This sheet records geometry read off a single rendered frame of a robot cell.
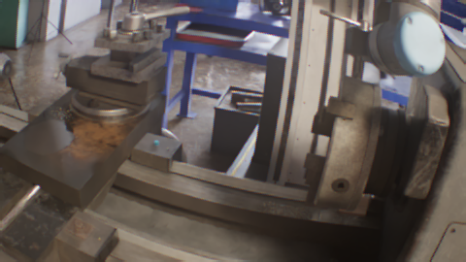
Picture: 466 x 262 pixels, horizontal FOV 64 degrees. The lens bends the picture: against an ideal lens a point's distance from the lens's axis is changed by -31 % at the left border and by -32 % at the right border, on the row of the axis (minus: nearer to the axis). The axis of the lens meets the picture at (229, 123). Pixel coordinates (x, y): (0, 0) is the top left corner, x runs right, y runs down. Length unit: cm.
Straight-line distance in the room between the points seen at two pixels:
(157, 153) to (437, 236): 80
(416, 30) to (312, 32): 145
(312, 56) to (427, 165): 142
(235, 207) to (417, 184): 58
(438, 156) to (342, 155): 23
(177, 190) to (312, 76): 104
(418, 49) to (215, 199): 73
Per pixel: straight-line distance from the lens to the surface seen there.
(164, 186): 120
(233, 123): 302
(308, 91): 211
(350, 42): 78
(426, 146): 69
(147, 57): 124
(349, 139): 81
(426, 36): 62
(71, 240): 93
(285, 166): 221
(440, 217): 76
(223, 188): 123
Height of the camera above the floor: 149
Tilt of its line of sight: 25 degrees down
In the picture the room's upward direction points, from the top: 7 degrees clockwise
